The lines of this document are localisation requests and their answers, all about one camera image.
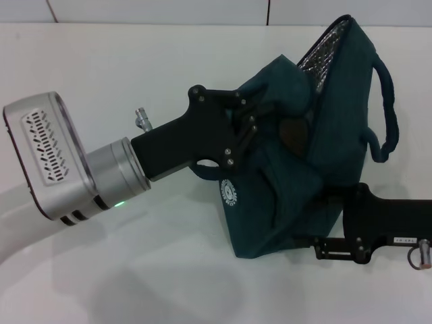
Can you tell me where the dark teal fabric bag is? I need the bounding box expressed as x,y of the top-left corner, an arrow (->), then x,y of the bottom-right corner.
195,15 -> 402,261

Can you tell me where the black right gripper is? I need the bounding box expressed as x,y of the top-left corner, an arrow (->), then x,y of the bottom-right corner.
293,183 -> 432,265

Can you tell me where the silver left gripper plug stub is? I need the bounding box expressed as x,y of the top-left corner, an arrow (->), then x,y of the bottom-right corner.
134,107 -> 153,133

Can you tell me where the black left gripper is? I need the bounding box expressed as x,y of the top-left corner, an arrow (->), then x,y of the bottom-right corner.
130,84 -> 268,184

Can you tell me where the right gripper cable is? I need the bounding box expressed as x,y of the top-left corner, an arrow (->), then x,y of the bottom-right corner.
406,245 -> 421,268

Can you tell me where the orange yellow pear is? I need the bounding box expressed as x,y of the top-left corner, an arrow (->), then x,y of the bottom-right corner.
279,117 -> 310,150

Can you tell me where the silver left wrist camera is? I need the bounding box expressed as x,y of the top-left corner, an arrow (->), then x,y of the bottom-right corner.
2,90 -> 99,221

